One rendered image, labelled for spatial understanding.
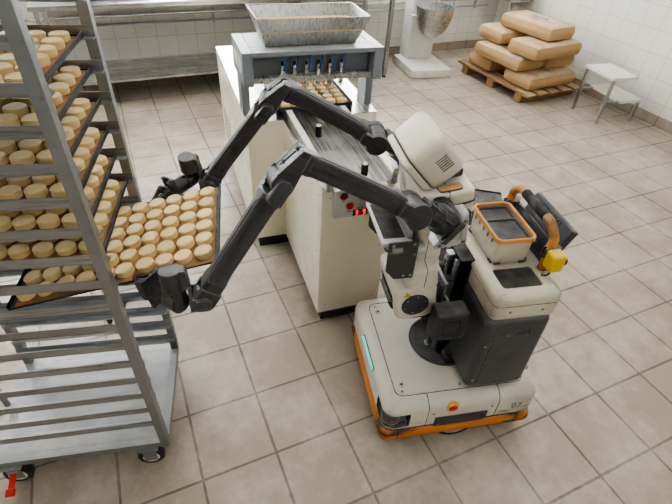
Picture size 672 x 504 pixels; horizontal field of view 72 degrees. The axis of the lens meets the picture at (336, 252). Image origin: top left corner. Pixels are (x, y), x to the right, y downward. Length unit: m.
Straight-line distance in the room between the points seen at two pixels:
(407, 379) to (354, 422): 0.34
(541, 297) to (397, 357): 0.67
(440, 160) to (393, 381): 0.97
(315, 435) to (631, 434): 1.41
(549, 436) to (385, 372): 0.81
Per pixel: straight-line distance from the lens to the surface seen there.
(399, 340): 2.11
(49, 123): 1.15
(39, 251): 1.45
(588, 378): 2.68
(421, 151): 1.37
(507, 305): 1.67
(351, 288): 2.39
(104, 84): 1.58
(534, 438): 2.36
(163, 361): 2.26
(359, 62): 2.65
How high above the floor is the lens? 1.88
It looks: 40 degrees down
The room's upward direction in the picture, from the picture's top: 4 degrees clockwise
